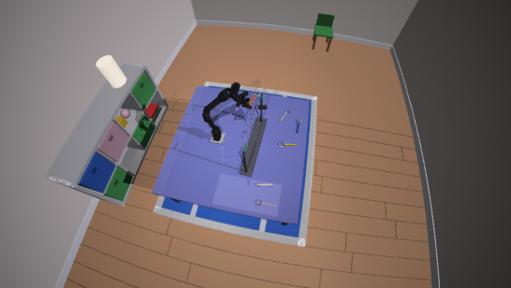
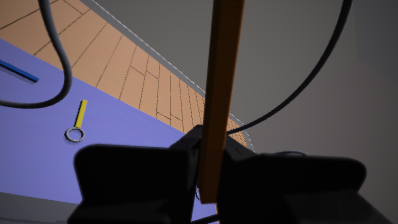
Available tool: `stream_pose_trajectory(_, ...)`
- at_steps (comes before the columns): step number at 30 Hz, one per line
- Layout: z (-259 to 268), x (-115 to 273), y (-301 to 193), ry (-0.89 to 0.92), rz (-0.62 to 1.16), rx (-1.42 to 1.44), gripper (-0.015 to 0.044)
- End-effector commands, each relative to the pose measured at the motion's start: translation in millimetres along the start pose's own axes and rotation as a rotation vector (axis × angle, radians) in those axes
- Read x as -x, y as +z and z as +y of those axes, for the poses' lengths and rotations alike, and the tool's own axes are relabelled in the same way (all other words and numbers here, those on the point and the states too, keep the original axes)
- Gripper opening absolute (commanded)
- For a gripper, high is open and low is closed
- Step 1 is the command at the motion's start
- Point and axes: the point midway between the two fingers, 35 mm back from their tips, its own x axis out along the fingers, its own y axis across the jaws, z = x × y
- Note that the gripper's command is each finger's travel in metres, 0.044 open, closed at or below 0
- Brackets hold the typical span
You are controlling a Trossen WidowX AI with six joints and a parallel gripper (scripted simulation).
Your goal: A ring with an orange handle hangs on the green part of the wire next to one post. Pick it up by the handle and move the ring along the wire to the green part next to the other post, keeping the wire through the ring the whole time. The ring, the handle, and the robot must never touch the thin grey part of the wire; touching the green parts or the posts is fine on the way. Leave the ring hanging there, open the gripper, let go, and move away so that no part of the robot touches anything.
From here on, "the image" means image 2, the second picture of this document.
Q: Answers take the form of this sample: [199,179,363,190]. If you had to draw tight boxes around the orange handle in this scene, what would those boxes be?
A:
[198,0,245,204]

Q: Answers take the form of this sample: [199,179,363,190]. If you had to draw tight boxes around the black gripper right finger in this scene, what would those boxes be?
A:
[216,134,367,224]

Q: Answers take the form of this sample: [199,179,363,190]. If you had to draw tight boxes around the grey loop with blue handle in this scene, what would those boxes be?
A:
[0,60,39,83]

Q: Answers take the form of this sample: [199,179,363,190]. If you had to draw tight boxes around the grey loop with yellow handle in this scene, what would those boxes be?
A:
[66,100,87,142]

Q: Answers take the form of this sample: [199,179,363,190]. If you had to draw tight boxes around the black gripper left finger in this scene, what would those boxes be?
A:
[73,124,203,224]

